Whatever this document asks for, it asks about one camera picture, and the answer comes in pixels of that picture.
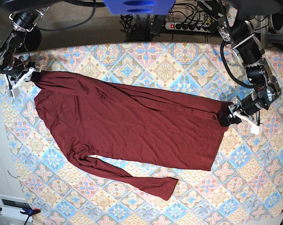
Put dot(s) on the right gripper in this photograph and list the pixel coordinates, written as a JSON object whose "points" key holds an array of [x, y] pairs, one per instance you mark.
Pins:
{"points": [[16, 70]]}

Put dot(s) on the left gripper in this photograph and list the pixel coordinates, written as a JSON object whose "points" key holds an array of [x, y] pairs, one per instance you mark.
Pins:
{"points": [[241, 109]]}

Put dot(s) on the maroon long-sleeve t-shirt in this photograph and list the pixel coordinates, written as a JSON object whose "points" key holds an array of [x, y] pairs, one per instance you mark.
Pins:
{"points": [[89, 119]]}

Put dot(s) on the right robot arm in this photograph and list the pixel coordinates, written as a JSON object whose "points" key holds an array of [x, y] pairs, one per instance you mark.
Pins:
{"points": [[18, 40]]}

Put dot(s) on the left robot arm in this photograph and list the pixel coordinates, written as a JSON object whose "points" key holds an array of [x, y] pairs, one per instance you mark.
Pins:
{"points": [[249, 51]]}

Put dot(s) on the patterned colourful tablecloth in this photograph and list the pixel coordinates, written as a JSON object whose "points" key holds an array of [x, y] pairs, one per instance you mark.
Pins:
{"points": [[244, 185]]}

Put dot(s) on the white power strip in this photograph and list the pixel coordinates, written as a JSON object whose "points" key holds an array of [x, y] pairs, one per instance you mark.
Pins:
{"points": [[186, 27]]}

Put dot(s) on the orange black clamp bottom left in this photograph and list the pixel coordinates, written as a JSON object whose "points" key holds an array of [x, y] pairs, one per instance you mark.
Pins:
{"points": [[29, 212]]}

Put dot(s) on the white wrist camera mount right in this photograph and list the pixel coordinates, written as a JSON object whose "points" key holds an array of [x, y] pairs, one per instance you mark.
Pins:
{"points": [[13, 85]]}

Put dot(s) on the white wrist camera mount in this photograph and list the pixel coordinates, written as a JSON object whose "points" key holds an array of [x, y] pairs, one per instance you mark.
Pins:
{"points": [[249, 123], [13, 85]]}

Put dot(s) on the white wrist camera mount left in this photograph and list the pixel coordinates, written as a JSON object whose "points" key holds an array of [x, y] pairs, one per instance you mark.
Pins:
{"points": [[249, 123]]}

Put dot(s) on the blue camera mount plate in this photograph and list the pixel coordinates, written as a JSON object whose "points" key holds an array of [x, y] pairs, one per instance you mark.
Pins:
{"points": [[139, 7]]}

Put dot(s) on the white wall socket box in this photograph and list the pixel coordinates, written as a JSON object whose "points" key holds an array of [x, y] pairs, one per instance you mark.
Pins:
{"points": [[11, 207]]}

